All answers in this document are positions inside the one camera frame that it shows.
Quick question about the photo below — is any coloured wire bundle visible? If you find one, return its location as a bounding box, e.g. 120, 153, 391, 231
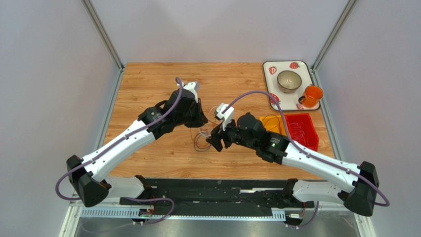
190, 112, 218, 153

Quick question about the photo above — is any thin white wire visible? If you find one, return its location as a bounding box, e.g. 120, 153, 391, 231
291, 121, 313, 145

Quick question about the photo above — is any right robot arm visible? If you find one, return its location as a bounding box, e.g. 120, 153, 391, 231
206, 113, 379, 217

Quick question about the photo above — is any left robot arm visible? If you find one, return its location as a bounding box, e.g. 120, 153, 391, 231
66, 82, 208, 207

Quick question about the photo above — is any yellow plastic bin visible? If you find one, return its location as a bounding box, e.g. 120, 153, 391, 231
259, 115, 286, 135

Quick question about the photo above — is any strawberry pattern tray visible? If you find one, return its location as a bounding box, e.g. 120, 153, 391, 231
262, 61, 320, 112

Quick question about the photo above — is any red plastic bin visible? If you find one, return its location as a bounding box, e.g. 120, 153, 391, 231
285, 113, 319, 151

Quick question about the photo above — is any beige ceramic bowl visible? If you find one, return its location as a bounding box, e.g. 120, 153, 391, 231
277, 70, 302, 93

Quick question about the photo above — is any orange mug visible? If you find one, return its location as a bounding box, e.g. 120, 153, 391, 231
298, 85, 324, 108

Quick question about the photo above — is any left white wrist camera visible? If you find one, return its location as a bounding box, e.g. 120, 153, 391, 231
183, 81, 200, 103

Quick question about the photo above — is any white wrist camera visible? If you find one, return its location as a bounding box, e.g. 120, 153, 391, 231
183, 81, 200, 103
214, 103, 234, 131

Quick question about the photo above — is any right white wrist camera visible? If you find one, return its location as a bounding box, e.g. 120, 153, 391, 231
214, 103, 234, 131

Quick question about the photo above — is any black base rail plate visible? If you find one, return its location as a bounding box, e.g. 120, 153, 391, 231
139, 178, 315, 217

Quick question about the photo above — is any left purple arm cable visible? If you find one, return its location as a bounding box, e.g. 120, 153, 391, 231
55, 77, 183, 226

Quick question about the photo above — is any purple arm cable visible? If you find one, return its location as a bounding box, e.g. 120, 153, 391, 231
55, 77, 183, 226
221, 90, 390, 229

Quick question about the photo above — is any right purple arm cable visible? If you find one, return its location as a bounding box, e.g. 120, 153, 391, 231
221, 90, 390, 229

